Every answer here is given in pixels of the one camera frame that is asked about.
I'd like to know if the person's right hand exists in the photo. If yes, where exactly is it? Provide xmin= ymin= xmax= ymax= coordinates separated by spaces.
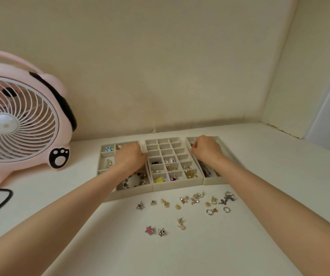
xmin=191 ymin=135 xmax=226 ymax=168

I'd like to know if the person's left hand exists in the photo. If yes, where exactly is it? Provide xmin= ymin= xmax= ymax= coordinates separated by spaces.
xmin=112 ymin=141 xmax=149 ymax=175

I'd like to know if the silver chain necklace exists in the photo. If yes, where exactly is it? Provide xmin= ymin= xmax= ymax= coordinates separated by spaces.
xmin=198 ymin=159 xmax=215 ymax=178

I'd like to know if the brown stone bead bracelet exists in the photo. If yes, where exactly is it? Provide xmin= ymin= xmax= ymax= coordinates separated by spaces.
xmin=120 ymin=171 xmax=150 ymax=191

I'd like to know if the grey bracelet tray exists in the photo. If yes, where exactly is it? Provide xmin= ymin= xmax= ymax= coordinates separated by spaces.
xmin=97 ymin=141 xmax=154 ymax=202

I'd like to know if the grey necklace tray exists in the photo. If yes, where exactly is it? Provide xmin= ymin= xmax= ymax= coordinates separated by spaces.
xmin=185 ymin=136 xmax=232 ymax=186

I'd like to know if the grey earring grid tray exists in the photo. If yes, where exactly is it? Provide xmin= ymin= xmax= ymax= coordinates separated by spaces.
xmin=145 ymin=137 xmax=206 ymax=192

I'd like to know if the pile of mixed jewelry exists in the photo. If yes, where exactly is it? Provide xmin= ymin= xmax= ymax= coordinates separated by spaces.
xmin=136 ymin=191 xmax=236 ymax=238

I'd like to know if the person's left forearm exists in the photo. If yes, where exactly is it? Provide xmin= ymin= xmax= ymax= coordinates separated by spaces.
xmin=0 ymin=164 xmax=138 ymax=276

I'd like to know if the person's right forearm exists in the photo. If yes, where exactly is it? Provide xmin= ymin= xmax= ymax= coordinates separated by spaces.
xmin=214 ymin=156 xmax=330 ymax=276

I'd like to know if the white table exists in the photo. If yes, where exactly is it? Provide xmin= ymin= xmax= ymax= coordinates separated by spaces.
xmin=0 ymin=122 xmax=330 ymax=276

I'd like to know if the pink animal-shaped desk fan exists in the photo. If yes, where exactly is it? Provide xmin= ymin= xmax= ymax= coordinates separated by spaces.
xmin=0 ymin=48 xmax=78 ymax=190

